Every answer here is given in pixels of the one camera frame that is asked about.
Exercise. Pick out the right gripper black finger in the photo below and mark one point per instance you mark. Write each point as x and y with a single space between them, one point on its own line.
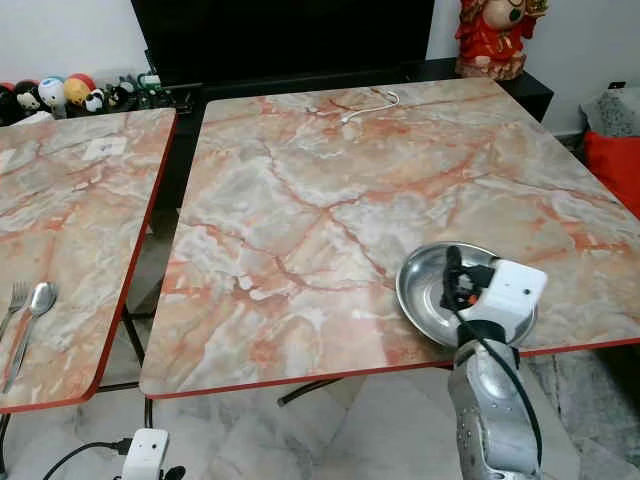
455 270

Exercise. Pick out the round stainless steel plate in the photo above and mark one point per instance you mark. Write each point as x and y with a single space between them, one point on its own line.
424 288

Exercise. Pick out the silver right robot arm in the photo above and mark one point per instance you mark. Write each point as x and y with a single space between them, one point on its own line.
485 420

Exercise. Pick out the silver metal fork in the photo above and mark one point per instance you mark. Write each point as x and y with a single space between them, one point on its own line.
17 298

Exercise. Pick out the silver metal spoon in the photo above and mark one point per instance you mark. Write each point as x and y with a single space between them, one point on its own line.
40 300

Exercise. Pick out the red cushion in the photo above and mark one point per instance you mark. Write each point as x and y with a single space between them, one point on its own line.
615 170

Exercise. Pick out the white curved hook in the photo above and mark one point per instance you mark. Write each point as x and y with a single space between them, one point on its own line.
390 96

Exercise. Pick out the black metal table leg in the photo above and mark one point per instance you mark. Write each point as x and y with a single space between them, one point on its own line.
310 388

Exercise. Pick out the black mouse toy figure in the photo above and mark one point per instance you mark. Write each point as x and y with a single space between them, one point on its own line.
8 103

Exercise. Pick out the grey cloth bag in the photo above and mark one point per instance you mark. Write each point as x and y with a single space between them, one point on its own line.
618 110

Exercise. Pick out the red fortune god figurine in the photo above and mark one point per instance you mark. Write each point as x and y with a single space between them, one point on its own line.
490 45

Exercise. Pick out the black white toy figure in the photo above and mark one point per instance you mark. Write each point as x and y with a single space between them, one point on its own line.
30 100

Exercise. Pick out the white blue toy figure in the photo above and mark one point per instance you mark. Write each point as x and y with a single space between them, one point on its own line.
53 92

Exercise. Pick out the orange red toy figure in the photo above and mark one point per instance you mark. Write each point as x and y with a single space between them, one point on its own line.
78 88

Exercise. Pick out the small panda toy figure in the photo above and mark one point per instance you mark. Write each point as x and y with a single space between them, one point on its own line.
95 100

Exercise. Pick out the black flat television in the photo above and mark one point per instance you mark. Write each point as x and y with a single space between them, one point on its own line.
280 40

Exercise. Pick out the green black gadget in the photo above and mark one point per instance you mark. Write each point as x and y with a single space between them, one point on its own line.
152 90

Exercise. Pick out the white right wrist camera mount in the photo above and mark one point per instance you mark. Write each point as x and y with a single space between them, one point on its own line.
515 295

